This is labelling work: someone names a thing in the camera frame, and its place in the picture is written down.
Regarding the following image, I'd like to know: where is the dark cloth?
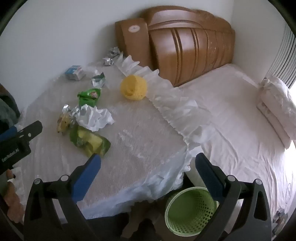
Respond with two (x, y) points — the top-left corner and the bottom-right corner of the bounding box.
(0, 83), (21, 132)

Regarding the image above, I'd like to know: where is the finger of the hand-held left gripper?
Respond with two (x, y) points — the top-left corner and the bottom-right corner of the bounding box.
(0, 126), (18, 142)
(14, 120), (43, 139)

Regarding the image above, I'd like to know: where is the green plastic wastebasket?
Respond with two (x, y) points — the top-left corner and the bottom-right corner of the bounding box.
(165, 186), (219, 237)

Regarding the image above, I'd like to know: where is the brown panel with white sticker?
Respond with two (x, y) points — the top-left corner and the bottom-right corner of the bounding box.
(115, 18), (153, 70)

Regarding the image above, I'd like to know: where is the green snack packet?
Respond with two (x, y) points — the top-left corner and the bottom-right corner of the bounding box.
(77, 88), (102, 106)

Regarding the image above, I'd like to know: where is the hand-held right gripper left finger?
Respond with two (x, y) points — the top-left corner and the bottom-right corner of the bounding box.
(24, 154), (102, 241)

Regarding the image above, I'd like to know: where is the yellow snack packet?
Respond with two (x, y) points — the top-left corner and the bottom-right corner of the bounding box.
(57, 113), (73, 135)

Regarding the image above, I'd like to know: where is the green and white wrapper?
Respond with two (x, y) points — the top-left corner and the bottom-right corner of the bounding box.
(90, 71), (106, 88)

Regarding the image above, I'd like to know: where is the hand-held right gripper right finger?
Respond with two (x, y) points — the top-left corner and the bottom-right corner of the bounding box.
(195, 153), (271, 241)

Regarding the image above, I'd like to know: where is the white paper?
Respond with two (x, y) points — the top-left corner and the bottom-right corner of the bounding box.
(76, 104), (115, 132)

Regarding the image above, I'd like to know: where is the yellow foam fruit net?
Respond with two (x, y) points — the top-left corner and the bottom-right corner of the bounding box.
(120, 74), (147, 100)

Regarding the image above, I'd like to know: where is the green packet with yellow contents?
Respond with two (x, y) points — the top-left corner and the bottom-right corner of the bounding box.
(70, 126), (111, 156)

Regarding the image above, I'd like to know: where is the blue and white milk carton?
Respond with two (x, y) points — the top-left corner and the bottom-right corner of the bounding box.
(65, 65), (85, 81)

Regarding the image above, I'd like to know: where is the white radiator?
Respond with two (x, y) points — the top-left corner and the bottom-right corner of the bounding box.
(266, 23), (296, 88)

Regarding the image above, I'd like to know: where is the white frilled tablecloth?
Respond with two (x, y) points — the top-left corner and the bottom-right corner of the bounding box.
(14, 54), (204, 219)

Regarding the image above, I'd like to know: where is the person's left hand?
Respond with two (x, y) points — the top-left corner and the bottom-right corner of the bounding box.
(6, 169), (16, 184)

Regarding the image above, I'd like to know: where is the white bed sheet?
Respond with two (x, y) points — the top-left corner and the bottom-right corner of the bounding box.
(178, 64), (296, 234)

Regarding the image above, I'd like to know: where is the brown wooden headboard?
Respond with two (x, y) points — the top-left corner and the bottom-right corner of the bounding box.
(141, 6), (236, 87)

